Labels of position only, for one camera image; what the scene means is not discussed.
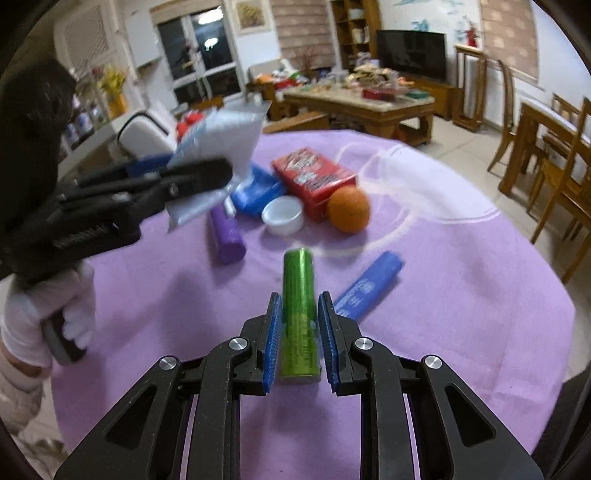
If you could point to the blue tissue packet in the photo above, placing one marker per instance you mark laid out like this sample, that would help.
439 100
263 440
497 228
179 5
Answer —
251 197

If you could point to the green gum pack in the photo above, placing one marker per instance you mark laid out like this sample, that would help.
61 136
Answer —
299 345

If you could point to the red pillow upper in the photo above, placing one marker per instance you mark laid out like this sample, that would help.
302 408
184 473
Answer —
186 122

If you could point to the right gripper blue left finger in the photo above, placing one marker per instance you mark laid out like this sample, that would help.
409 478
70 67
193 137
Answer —
182 419

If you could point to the wooden dining table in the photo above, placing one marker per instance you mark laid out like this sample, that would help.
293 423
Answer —
539 129

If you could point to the silver foil mailer pouch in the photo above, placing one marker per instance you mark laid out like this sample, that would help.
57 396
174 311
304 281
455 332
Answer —
231 134

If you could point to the near wooden dining chair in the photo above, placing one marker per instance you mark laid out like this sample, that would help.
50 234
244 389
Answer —
569 185

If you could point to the purple round tablecloth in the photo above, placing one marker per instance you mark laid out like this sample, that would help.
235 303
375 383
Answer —
473 291

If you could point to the wooden coffee table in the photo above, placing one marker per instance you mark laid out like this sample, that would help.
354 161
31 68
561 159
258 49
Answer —
406 118

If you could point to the white small bowl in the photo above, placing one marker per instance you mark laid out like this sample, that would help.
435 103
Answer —
283 216

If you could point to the wooden tv cabinet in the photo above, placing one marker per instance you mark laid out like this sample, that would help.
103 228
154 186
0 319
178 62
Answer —
443 93

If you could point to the wooden bookshelf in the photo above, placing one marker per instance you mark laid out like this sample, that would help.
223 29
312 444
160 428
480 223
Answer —
356 25

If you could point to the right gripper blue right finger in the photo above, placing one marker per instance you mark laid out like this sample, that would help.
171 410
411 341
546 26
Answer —
419 418

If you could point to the wooden armchair with toys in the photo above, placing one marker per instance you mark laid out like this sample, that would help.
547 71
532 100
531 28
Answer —
268 80

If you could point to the far wooden dining chair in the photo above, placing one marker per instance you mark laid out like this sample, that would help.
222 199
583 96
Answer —
508 120

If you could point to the purple spray bottle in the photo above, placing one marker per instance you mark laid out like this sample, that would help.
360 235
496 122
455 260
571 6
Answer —
229 246

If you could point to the black television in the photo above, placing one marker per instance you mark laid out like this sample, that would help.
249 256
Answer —
414 52

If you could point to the orange fruit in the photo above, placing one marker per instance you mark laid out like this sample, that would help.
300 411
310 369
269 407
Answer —
348 209

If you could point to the wooden plant stand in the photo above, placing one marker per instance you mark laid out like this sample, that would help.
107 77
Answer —
470 94

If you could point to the small blue wrapper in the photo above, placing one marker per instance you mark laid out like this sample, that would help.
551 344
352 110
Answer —
370 288

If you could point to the white shelf unit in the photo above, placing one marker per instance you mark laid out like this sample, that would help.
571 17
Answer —
98 109

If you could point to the wooden dining chair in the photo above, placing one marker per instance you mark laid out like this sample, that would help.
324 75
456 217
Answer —
569 185
508 120

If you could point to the framed sunflower picture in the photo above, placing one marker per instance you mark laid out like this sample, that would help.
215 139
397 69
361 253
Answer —
252 16

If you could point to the left white gloved hand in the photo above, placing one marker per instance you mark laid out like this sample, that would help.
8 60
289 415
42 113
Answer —
71 292

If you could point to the wooden sofa with cushions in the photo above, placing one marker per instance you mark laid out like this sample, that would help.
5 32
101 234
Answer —
133 135

